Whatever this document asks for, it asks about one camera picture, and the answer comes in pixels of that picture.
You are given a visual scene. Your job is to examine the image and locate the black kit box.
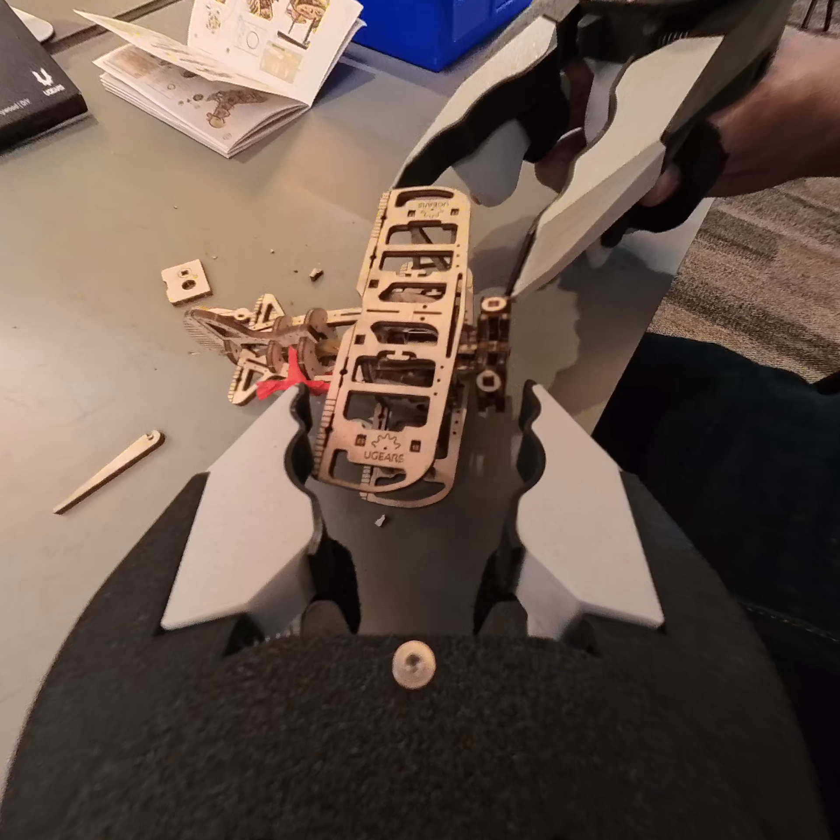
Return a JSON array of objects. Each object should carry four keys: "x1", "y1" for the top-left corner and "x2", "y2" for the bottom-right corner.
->
[{"x1": 0, "y1": 0, "x2": 88, "y2": 153}]

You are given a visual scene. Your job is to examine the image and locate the wooden radial engine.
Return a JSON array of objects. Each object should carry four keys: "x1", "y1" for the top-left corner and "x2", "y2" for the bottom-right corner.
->
[{"x1": 476, "y1": 294, "x2": 514, "y2": 413}]

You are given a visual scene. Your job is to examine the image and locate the pointed wooden stick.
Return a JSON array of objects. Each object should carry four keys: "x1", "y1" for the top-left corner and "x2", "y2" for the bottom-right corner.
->
[{"x1": 52, "y1": 430, "x2": 166, "y2": 515}]

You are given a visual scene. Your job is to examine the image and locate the grey desk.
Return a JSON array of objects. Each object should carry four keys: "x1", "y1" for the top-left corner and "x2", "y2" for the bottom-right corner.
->
[{"x1": 0, "y1": 0, "x2": 716, "y2": 788}]

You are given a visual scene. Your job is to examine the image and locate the instruction booklet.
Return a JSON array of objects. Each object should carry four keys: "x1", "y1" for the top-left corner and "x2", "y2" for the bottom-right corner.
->
[{"x1": 74, "y1": 0, "x2": 365, "y2": 158}]

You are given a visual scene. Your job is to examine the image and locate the blue plastic bin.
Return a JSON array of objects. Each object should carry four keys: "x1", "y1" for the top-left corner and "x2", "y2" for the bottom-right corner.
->
[{"x1": 351, "y1": 0, "x2": 532, "y2": 73}]

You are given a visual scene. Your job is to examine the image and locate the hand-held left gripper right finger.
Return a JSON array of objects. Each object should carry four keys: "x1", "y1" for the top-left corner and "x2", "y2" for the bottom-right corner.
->
[{"x1": 505, "y1": 382, "x2": 665, "y2": 639}]

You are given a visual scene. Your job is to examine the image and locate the person's right hand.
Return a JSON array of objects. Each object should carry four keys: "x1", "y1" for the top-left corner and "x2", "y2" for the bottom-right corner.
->
[{"x1": 533, "y1": 29, "x2": 840, "y2": 249}]

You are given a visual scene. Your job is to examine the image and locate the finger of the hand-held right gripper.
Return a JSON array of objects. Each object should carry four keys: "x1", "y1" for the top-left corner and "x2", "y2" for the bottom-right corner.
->
[
  {"x1": 505, "y1": 36, "x2": 724, "y2": 301},
  {"x1": 392, "y1": 13, "x2": 568, "y2": 207}
]

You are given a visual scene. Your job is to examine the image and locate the square wooden piece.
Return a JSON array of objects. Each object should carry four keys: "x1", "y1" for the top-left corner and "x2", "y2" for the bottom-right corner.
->
[{"x1": 161, "y1": 259, "x2": 214, "y2": 306}]

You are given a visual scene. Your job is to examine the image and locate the red ribbon strip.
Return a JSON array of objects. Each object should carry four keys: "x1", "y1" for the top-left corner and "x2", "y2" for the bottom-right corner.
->
[{"x1": 256, "y1": 348, "x2": 329, "y2": 400}]

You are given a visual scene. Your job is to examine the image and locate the person's dark jeans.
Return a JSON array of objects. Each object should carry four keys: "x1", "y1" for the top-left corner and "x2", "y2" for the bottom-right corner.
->
[{"x1": 594, "y1": 335, "x2": 840, "y2": 821}]

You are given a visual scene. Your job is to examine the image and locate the wooden biplane model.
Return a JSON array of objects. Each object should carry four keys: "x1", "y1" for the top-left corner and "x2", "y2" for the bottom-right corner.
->
[{"x1": 184, "y1": 185, "x2": 516, "y2": 508}]

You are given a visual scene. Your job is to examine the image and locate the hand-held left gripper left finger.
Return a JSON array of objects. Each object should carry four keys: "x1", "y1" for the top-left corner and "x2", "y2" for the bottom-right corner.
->
[{"x1": 159, "y1": 384, "x2": 326, "y2": 641}]

